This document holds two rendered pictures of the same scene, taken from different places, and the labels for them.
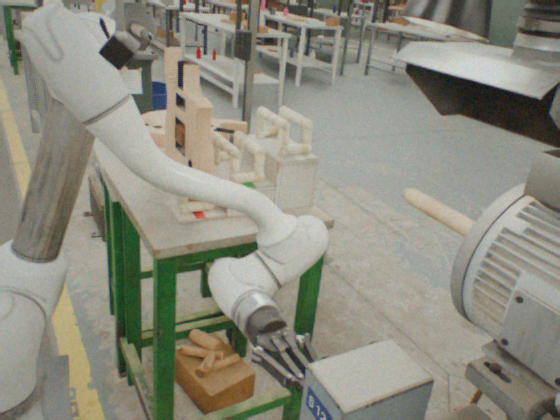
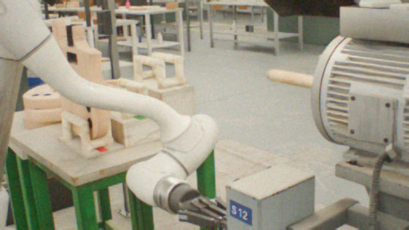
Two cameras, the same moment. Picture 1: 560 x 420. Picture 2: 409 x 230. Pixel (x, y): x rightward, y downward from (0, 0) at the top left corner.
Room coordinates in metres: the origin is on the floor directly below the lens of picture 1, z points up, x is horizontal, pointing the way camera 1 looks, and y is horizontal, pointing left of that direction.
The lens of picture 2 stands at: (-0.34, 0.08, 1.52)
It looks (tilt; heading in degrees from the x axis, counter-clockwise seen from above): 15 degrees down; 353
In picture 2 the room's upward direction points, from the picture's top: 3 degrees counter-clockwise
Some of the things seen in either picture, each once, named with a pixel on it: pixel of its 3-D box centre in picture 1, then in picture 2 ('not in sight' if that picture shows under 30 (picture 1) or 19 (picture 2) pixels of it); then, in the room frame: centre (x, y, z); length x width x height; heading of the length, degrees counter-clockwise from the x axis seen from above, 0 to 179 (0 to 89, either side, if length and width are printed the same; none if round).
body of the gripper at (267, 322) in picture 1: (274, 337); (192, 204); (0.80, -0.02, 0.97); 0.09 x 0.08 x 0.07; 31
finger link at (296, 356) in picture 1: (297, 358); (215, 212); (0.75, -0.06, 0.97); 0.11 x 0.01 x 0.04; 33
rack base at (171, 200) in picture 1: (189, 201); (89, 143); (1.47, 0.28, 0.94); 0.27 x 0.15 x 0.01; 30
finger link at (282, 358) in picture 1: (285, 362); (206, 215); (0.74, -0.04, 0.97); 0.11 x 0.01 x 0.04; 30
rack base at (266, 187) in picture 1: (234, 185); (125, 123); (1.55, 0.15, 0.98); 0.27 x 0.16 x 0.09; 30
